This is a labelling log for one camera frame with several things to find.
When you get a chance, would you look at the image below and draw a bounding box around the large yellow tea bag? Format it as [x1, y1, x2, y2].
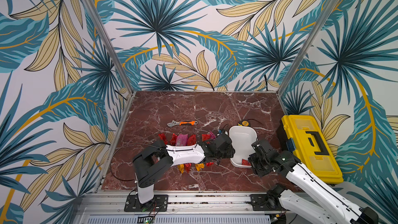
[195, 163, 205, 172]

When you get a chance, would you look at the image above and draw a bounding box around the white plastic storage box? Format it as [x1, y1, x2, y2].
[228, 125, 257, 169]

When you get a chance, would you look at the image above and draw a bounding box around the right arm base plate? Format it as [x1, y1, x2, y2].
[248, 194, 287, 213]

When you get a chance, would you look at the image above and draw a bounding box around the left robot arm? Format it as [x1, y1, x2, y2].
[132, 133, 235, 205]

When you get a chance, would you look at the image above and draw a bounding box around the aluminium front rail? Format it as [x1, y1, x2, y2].
[73, 191, 335, 224]

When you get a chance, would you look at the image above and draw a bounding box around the small yellow tea bag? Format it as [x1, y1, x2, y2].
[177, 164, 184, 174]

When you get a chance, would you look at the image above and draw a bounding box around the yellow black tape measure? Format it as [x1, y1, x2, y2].
[238, 120, 251, 127]

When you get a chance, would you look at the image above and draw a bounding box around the yellow black toolbox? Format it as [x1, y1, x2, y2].
[276, 115, 343, 185]

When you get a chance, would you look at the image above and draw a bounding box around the magenta tea bag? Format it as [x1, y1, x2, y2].
[209, 131, 217, 140]
[176, 134, 188, 146]

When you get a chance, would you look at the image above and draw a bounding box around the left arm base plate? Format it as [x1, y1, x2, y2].
[124, 195, 169, 213]

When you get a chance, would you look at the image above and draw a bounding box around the orange handled adjustable wrench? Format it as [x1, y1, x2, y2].
[167, 120, 198, 127]

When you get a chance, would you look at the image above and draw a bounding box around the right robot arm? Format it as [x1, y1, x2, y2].
[248, 140, 379, 224]

